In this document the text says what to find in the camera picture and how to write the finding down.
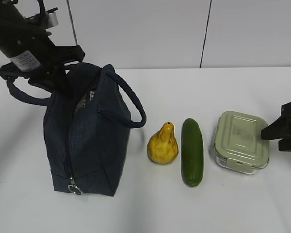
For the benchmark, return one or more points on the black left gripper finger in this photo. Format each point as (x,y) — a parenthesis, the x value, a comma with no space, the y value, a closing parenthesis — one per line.
(44,82)
(60,80)

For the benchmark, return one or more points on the dark blue lunch bag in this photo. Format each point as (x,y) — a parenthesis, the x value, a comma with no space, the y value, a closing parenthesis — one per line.
(86,135)

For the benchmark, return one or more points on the green cucumber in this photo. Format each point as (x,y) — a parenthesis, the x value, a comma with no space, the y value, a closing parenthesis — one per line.
(192,153)

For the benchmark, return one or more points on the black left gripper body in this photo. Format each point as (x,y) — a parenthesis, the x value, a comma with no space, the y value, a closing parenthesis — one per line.
(28,65)

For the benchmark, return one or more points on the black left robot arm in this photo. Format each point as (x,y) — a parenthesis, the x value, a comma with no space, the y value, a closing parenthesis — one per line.
(26,42)

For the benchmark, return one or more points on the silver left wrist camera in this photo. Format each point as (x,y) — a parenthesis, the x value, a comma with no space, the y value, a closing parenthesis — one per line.
(46,20)

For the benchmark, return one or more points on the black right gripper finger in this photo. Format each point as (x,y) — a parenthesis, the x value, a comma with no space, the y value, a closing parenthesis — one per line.
(284,145)
(276,130)

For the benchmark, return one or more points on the green lidded glass container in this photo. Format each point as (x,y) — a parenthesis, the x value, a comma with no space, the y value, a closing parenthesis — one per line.
(237,143)

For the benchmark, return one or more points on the yellow pear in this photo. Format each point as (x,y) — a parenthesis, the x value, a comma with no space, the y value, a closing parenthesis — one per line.
(162,147)

